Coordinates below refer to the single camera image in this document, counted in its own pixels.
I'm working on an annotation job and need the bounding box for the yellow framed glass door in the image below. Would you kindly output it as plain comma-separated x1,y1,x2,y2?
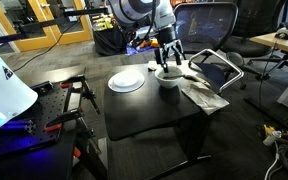
37,0,94,46
0,0,58,53

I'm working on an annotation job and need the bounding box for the white bowl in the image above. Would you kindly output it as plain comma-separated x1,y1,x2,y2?
154,65,184,90

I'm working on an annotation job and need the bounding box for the black robot stand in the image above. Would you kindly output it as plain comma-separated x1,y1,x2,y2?
0,126,109,180

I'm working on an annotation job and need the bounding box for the white plug with cable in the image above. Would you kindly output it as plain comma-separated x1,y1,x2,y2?
262,130,283,180

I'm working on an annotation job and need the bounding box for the beige brush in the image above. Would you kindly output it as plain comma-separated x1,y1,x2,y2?
183,73,212,89

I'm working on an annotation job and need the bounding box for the grey device on desk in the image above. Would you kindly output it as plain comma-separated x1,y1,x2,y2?
273,27,288,41

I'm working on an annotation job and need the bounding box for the short black orange clamp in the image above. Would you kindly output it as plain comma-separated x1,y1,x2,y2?
43,108,96,139

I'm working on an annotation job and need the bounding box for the orange floor object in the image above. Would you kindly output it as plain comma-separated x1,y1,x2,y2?
138,39,153,50

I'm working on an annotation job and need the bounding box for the white plate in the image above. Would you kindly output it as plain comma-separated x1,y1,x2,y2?
107,69,146,94

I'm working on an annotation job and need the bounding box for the long black metal bar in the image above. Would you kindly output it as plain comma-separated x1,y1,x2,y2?
0,7,109,46

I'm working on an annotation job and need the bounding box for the yellow block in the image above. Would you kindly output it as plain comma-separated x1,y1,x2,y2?
150,38,161,49

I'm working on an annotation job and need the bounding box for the long black orange clamp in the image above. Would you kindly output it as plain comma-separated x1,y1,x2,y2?
58,67,102,116

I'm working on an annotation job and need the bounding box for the yellow objects pile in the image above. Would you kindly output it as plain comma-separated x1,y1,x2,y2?
92,14,114,33

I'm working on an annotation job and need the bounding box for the small black table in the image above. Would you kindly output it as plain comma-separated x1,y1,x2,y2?
103,59,218,180

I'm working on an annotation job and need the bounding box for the yellow tool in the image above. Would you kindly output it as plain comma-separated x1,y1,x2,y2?
257,124,288,145

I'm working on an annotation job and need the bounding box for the black office chair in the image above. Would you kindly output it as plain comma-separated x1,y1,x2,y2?
221,0,288,82

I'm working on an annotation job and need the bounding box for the crumpled beige cloth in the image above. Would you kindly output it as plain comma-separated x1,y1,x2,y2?
180,81,230,116

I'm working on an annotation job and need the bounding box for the mesh office chair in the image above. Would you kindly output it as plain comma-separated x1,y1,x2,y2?
171,1,245,95

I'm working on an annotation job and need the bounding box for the black draped table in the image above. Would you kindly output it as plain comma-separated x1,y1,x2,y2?
92,13,135,57

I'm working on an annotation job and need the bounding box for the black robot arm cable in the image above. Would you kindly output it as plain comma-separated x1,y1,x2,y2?
130,0,158,46

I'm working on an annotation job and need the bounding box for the thin black hanging cable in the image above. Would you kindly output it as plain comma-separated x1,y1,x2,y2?
258,39,279,108

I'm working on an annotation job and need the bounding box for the black floor cable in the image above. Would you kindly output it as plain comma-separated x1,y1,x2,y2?
13,19,82,73

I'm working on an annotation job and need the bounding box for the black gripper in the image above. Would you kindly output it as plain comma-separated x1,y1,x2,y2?
154,29,185,74

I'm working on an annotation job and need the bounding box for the blue tarp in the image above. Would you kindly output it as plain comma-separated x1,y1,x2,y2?
126,39,158,57

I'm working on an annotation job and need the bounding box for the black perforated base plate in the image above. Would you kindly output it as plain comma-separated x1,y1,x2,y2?
0,83,74,162

